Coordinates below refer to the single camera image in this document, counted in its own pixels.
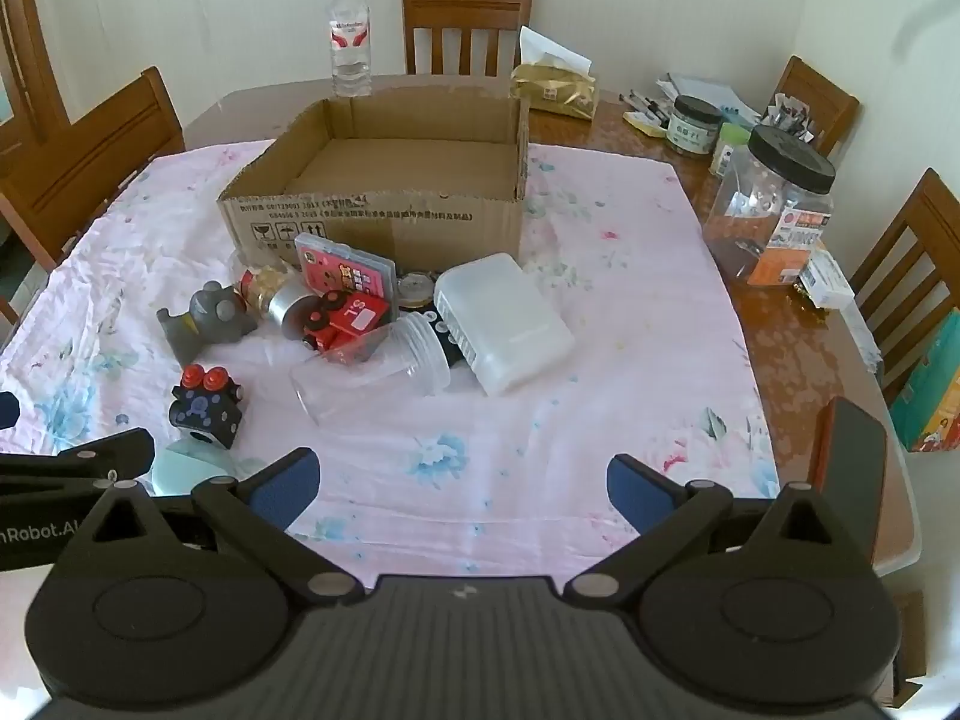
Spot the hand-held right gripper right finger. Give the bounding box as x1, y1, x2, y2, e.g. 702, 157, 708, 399
566, 454, 848, 605

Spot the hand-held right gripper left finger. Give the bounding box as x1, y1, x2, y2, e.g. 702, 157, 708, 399
75, 448, 359, 605

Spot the mint green oval case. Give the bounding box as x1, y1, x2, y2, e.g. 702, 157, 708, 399
150, 442, 248, 497

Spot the white plastic container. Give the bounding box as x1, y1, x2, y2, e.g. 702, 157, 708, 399
433, 253, 577, 398

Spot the black digital timer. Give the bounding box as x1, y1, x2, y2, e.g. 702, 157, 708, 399
420, 304, 481, 372

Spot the brown cardboard box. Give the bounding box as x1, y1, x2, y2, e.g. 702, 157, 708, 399
216, 82, 532, 272

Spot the black toy with red knobs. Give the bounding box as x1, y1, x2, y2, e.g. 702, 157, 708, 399
169, 364, 247, 451

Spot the pink floral tablecloth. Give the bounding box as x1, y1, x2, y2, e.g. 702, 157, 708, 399
0, 139, 781, 590

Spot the red toy train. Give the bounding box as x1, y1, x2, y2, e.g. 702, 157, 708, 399
300, 289, 392, 361

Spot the capsule bottle with silver cap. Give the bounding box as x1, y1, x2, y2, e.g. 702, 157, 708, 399
238, 264, 308, 332

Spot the phone with orange case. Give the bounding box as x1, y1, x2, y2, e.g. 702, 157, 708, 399
810, 396, 890, 567

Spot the clear case of red cards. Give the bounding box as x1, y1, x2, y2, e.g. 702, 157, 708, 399
294, 232, 396, 302

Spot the wooden chair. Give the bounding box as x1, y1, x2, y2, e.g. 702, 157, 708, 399
772, 55, 861, 158
847, 167, 960, 406
0, 66, 187, 271
400, 0, 535, 77

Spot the small white box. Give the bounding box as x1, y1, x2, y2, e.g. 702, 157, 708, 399
796, 247, 856, 310

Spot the large clear jar black lid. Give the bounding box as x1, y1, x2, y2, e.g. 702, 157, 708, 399
703, 124, 837, 287

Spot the colourful cardboard box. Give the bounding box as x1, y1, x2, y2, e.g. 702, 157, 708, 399
891, 311, 960, 452

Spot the small bottle with green lid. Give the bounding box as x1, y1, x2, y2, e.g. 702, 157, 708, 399
709, 122, 753, 179

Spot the green label jar black lid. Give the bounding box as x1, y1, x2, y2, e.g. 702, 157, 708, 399
666, 95, 725, 158

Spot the stack of papers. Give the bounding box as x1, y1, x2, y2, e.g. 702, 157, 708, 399
656, 73, 762, 128

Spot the gold tissue pack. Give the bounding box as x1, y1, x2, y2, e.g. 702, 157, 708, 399
510, 25, 599, 119

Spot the clear water bottle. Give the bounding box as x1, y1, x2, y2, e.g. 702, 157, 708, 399
328, 0, 374, 98

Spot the wooden furniture frame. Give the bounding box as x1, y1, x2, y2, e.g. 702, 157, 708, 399
0, 0, 72, 155

